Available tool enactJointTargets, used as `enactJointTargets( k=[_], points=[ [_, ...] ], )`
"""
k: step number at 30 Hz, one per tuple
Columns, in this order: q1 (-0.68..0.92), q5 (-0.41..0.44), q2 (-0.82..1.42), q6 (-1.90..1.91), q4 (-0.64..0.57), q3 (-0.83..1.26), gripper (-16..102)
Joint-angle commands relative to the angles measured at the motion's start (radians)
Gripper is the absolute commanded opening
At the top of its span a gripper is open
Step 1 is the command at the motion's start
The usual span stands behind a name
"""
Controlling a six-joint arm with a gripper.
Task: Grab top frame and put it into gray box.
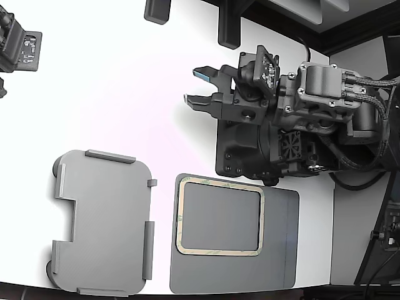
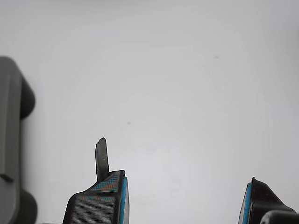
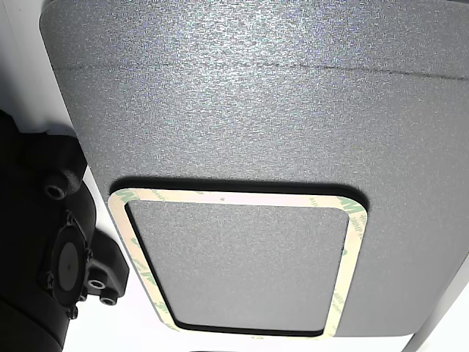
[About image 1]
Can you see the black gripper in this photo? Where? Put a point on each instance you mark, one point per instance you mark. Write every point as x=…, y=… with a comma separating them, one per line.
x=247, y=109

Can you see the tan adhesive frame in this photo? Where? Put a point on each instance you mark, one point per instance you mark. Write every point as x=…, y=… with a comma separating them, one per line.
x=180, y=218

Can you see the black six-joint robot arm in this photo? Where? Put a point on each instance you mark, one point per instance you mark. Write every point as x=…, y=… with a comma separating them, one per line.
x=318, y=81

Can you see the light gray box tray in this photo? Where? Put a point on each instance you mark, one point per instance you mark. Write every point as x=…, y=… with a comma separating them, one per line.
x=106, y=218

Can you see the light gray angled panel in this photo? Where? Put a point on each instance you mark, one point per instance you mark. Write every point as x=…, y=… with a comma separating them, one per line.
x=297, y=9

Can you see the dark gray textured mat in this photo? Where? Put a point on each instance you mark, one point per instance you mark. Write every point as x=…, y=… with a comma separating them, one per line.
x=218, y=275

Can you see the black stand with knob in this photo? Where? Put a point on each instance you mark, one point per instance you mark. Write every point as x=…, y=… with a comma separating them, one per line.
x=393, y=218

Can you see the wrist camera with circuit board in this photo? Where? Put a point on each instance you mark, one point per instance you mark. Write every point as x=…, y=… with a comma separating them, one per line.
x=265, y=67

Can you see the long black bracket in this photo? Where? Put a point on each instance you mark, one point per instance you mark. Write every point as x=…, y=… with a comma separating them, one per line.
x=229, y=25

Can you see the small black bracket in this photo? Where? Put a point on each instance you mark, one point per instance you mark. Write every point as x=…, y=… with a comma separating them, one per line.
x=156, y=11

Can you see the black desk edge frame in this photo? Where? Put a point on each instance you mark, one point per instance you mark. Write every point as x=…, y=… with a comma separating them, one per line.
x=350, y=31

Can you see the black camera with circuit board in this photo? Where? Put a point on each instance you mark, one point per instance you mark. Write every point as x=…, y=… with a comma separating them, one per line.
x=12, y=47

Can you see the black camera stand clamp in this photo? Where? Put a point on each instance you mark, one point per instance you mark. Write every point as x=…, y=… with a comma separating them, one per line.
x=2, y=89

